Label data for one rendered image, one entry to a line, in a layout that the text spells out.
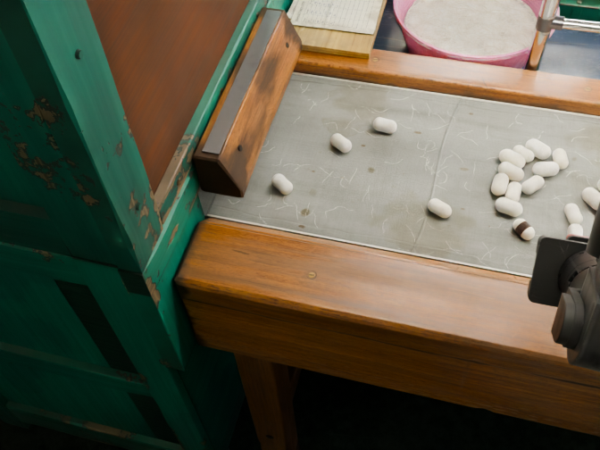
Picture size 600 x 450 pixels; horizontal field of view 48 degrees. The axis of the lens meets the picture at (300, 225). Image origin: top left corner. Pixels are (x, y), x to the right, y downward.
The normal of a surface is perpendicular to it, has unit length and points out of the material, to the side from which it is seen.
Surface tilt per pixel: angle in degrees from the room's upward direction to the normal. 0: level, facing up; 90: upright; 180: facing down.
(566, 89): 0
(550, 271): 48
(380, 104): 0
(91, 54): 90
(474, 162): 0
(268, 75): 67
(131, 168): 90
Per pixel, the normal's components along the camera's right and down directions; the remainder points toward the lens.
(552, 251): -0.23, 0.19
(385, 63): -0.04, -0.58
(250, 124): 0.88, -0.07
